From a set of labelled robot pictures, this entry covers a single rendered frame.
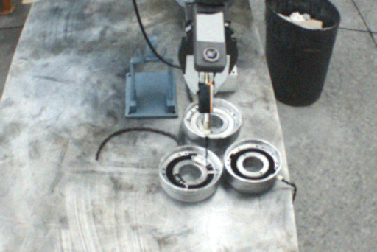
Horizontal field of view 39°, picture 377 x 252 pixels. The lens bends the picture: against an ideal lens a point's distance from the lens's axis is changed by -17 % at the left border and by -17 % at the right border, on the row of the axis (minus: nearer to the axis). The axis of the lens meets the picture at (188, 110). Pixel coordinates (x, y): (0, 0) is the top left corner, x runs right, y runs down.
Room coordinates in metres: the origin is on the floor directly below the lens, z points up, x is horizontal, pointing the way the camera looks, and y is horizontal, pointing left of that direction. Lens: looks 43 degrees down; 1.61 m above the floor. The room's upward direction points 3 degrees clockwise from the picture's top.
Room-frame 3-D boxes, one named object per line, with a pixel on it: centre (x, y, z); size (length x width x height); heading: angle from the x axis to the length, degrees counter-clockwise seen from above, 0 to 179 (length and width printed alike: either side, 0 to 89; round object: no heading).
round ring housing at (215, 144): (0.82, -0.04, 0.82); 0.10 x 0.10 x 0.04
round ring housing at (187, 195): (0.70, -0.01, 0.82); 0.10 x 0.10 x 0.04
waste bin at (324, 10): (1.94, -0.44, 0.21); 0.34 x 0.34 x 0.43
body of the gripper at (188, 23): (0.81, -0.02, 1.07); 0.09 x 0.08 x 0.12; 6
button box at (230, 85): (0.98, -0.05, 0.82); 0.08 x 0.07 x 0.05; 5
